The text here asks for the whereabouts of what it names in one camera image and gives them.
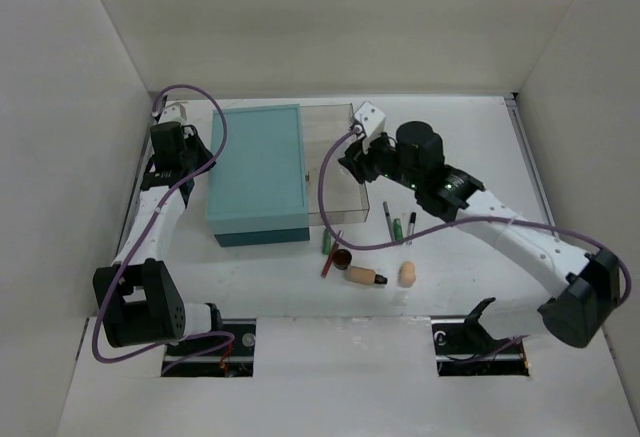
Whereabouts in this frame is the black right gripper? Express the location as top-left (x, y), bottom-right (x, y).
top-left (338, 130), bottom-right (422, 192)

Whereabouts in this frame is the beige foundation bottle black cap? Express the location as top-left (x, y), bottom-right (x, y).
top-left (344, 266), bottom-right (388, 286)

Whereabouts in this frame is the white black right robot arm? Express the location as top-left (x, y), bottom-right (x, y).
top-left (339, 117), bottom-right (622, 353)

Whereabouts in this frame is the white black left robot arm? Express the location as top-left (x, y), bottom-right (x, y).
top-left (93, 119), bottom-right (225, 356)

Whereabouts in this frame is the teal makeup box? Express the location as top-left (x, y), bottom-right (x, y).
top-left (206, 104), bottom-right (310, 247)

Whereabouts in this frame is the beige makeup sponge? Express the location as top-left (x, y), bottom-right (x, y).
top-left (398, 261), bottom-right (417, 288)

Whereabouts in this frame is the red makeup pencil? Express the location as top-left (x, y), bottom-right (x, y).
top-left (320, 239), bottom-right (340, 278)

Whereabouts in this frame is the grey eyeliner pencil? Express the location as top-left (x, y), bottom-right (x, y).
top-left (382, 201), bottom-right (396, 242)

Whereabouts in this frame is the black silver mascara pen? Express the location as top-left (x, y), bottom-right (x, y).
top-left (406, 212), bottom-right (417, 245)

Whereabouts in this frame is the green tube right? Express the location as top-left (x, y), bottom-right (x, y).
top-left (392, 218), bottom-right (404, 242)

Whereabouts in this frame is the green tube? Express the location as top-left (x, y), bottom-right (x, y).
top-left (322, 228), bottom-right (333, 256)
top-left (392, 218), bottom-right (404, 242)

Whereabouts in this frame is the clear acrylic drawer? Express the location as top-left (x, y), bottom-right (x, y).
top-left (300, 104), bottom-right (370, 227)

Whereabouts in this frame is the green tube left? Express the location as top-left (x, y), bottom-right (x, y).
top-left (322, 228), bottom-right (333, 256)

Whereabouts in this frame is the brown round jar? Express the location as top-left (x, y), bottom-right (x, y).
top-left (332, 249), bottom-right (352, 271)

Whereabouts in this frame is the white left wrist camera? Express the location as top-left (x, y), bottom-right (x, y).
top-left (152, 102), bottom-right (187, 125)

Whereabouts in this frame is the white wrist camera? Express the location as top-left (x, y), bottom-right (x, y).
top-left (353, 101), bottom-right (386, 150)
top-left (152, 102), bottom-right (187, 125)

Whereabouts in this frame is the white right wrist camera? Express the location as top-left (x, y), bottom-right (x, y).
top-left (353, 101), bottom-right (386, 150)

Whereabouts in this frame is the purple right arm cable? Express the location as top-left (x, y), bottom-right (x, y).
top-left (318, 125), bottom-right (632, 363)

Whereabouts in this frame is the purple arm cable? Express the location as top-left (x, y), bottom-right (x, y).
top-left (91, 84), bottom-right (236, 377)
top-left (318, 125), bottom-right (632, 363)

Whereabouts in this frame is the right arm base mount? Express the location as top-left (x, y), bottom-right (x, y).
top-left (430, 298), bottom-right (530, 377)

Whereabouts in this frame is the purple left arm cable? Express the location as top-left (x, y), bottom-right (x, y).
top-left (91, 84), bottom-right (236, 377)

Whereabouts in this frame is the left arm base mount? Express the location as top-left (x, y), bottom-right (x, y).
top-left (161, 319), bottom-right (257, 378)

